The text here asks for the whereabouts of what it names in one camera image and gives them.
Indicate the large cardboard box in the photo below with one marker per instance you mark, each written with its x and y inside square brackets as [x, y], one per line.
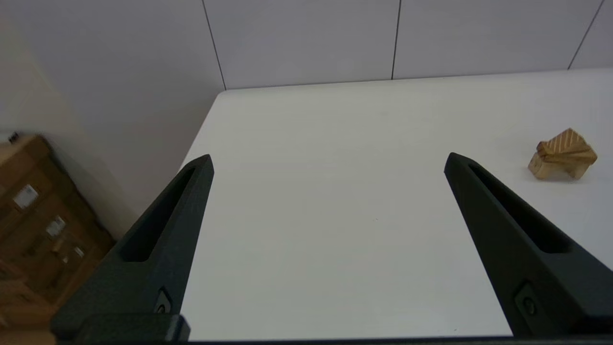
[24, 167]

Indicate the low cardboard box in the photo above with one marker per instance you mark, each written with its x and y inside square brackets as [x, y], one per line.
[19, 302]

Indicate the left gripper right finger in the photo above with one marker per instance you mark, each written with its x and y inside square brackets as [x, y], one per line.
[522, 249]

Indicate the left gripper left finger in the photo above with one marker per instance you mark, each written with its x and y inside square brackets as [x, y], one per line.
[158, 249]

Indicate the rectangular wooden block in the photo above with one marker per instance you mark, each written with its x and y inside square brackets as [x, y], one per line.
[582, 157]

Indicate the triangular wooden block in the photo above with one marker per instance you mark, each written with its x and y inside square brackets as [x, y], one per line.
[565, 141]

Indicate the arched wooden block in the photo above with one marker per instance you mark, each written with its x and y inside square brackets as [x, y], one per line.
[546, 167]

